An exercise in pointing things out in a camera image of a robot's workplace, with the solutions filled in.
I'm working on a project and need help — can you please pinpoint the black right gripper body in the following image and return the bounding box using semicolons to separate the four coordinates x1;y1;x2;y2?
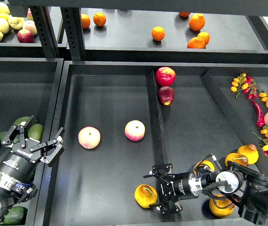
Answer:
159;172;201;202

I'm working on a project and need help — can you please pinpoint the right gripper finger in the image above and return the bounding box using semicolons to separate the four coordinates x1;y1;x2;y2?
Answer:
149;200;183;214
143;164;173;181

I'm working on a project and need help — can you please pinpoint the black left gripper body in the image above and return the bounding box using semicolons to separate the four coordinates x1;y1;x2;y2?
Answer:
0;138;42;184

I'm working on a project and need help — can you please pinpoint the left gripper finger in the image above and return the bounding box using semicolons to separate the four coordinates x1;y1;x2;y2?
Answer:
30;127;64;166
1;115;36;148

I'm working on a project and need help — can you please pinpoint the dark green avocado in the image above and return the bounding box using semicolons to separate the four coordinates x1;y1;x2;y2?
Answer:
0;131;20;143
29;167;36;181

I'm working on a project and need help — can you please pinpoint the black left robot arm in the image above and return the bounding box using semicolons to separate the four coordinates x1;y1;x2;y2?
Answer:
0;115;64;225

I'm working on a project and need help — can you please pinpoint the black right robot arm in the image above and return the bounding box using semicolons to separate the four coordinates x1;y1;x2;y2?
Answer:
146;154;268;225

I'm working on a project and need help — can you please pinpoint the green avocado top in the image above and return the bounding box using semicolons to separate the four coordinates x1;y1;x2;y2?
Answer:
13;116;37;128

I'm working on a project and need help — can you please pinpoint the green avocado upright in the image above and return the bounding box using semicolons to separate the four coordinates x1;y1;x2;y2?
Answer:
28;123;44;142

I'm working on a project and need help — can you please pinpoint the yellow pear bottom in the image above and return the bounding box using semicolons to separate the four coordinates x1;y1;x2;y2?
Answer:
209;198;235;218

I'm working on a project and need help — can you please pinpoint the dark avocado bottom left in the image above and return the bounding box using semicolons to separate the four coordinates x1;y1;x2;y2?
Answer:
2;206;28;226

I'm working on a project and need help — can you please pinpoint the yellow pear under gripper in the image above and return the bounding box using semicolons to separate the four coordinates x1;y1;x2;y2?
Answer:
224;153;248;168

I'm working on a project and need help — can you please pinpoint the yellow pear with brown top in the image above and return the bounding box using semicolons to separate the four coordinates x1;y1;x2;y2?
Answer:
237;144;259;165

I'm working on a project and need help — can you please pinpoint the pink apple left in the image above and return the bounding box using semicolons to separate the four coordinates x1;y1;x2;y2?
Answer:
78;126;101;149

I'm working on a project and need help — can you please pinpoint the pink apple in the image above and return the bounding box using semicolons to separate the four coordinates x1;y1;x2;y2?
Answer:
124;120;145;142
78;126;101;149

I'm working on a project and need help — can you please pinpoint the pink apple centre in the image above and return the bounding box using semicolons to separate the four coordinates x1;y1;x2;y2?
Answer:
124;120;145;142

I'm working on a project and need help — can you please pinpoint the black left tray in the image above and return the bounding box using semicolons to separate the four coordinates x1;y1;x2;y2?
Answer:
0;57;63;226

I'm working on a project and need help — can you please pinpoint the black divided centre tray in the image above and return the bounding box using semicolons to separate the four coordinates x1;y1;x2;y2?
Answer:
48;61;268;226

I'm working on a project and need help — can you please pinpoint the dark red apple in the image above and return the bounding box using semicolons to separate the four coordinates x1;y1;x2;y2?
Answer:
158;86;175;106

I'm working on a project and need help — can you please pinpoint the black upper left shelf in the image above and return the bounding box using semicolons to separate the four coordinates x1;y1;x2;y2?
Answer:
0;0;65;58

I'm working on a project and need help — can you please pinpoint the bright red apple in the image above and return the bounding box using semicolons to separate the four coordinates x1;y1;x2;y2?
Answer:
155;66;176;87

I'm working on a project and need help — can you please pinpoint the red chili pepper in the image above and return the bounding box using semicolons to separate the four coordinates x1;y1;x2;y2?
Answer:
251;100;265;128

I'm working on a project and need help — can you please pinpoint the red apple on shelf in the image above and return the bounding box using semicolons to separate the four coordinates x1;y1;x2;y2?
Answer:
17;29;34;43

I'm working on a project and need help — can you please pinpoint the yellow apple middle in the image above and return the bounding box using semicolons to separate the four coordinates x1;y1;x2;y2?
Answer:
0;18;10;34

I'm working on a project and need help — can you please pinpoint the pale peach on shelf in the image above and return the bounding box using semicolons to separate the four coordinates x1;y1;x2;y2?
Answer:
23;20;38;36

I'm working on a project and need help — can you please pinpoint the yellow apple right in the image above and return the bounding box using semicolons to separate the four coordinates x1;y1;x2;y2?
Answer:
8;15;25;30

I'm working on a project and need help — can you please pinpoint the cherry tomato bunch top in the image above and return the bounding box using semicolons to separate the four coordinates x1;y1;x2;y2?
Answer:
230;73;258;100

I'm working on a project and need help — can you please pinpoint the yellow lemon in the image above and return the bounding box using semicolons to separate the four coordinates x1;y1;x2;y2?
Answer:
0;13;9;21

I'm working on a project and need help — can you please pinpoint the black shelf post right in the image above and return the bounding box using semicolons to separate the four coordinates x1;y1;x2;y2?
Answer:
60;7;87;61

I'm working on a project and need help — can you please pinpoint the black shelf post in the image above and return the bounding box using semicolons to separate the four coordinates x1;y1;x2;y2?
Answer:
60;7;87;61
29;6;59;58

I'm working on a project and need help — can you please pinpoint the black shelf post left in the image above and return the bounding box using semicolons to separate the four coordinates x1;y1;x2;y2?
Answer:
29;6;59;58

